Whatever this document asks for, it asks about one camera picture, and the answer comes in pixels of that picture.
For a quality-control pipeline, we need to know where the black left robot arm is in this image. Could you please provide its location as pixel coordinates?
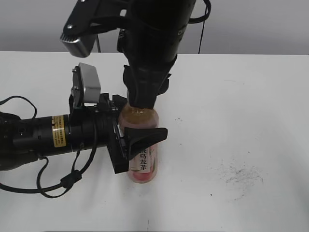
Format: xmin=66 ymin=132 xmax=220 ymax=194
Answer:
xmin=0 ymin=93 xmax=168 ymax=174

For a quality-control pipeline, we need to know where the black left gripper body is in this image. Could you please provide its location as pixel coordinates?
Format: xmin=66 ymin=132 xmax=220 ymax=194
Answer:
xmin=95 ymin=93 xmax=129 ymax=174

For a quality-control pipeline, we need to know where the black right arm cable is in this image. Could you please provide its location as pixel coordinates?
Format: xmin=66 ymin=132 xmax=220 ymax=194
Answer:
xmin=188 ymin=0 xmax=211 ymax=54

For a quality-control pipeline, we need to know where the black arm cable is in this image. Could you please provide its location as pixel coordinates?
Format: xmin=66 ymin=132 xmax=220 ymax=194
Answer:
xmin=0 ymin=95 xmax=97 ymax=199
xmin=188 ymin=0 xmax=211 ymax=54

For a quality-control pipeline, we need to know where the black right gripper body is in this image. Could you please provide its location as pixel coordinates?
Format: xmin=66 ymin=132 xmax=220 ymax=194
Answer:
xmin=123 ymin=54 xmax=177 ymax=108

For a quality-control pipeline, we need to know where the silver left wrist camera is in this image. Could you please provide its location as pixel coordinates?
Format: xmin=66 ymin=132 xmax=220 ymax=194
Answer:
xmin=71 ymin=62 xmax=101 ymax=108

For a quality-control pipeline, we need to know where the pink peach oolong tea bottle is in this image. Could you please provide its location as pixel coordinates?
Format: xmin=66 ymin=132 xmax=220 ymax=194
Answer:
xmin=118 ymin=103 xmax=159 ymax=184

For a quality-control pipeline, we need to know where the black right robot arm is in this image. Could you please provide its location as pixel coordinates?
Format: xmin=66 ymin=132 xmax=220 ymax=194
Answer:
xmin=117 ymin=0 xmax=195 ymax=109

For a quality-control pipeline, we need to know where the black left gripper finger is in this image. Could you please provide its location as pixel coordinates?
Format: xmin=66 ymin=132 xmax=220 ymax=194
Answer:
xmin=124 ymin=127 xmax=168 ymax=160

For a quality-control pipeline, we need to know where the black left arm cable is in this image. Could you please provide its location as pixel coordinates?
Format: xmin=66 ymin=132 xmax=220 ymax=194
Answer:
xmin=0 ymin=95 xmax=97 ymax=199

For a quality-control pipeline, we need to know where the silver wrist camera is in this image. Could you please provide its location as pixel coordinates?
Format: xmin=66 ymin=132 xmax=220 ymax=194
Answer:
xmin=71 ymin=62 xmax=101 ymax=108
xmin=59 ymin=0 xmax=132 ymax=58

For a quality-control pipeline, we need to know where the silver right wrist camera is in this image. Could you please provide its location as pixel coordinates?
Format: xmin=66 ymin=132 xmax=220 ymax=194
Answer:
xmin=59 ymin=0 xmax=132 ymax=58

